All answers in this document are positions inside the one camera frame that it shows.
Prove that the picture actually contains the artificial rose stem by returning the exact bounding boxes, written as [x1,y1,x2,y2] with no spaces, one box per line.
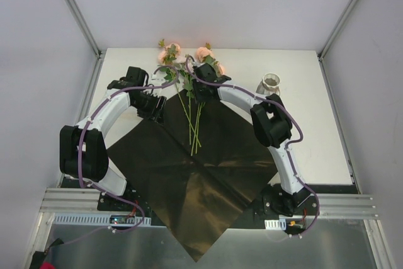
[190,42,227,157]
[156,38,202,148]
[176,54,203,154]

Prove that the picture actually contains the black wrapping paper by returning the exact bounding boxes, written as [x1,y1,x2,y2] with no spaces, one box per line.
[108,93,277,261]

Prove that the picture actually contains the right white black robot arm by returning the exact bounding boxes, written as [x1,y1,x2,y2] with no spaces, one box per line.
[190,64,310,215]

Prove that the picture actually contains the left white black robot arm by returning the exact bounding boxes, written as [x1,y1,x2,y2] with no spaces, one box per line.
[59,67,167,212]

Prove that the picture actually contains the white ribbed ceramic vase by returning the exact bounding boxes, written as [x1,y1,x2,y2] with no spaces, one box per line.
[256,73,281,96]

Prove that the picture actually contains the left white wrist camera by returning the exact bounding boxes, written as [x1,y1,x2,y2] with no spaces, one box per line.
[149,72,166,87]

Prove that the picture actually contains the left aluminium corner post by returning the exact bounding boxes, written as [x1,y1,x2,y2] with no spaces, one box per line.
[64,0,102,58]

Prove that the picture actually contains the aluminium corner post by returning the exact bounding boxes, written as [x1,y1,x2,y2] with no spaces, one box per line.
[64,0,102,58]
[317,0,360,62]

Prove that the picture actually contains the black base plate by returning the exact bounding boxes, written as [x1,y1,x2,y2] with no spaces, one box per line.
[60,176,319,229]

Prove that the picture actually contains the left white cable duct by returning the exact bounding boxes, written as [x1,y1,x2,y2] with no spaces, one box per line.
[54,214,152,227]

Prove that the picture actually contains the white cable duct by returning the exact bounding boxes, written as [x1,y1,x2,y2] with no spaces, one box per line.
[54,214,152,227]
[264,219,287,231]

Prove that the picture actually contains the right white cable duct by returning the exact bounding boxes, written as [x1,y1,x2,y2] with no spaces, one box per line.
[264,219,287,231]

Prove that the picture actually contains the aluminium frame rail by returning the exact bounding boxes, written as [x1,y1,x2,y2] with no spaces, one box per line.
[40,188,380,220]

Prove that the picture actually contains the black and red strap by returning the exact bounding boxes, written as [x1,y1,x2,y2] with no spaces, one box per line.
[23,238,65,269]

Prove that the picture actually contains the right aluminium corner post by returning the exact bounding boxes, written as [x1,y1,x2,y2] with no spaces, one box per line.
[317,0,360,62]

